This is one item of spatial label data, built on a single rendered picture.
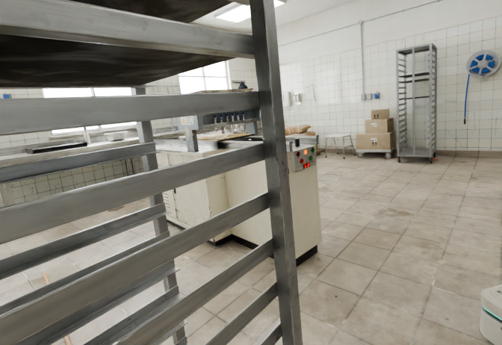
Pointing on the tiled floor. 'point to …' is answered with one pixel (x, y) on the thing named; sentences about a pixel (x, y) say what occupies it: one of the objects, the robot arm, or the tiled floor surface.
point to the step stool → (340, 143)
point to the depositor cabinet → (194, 193)
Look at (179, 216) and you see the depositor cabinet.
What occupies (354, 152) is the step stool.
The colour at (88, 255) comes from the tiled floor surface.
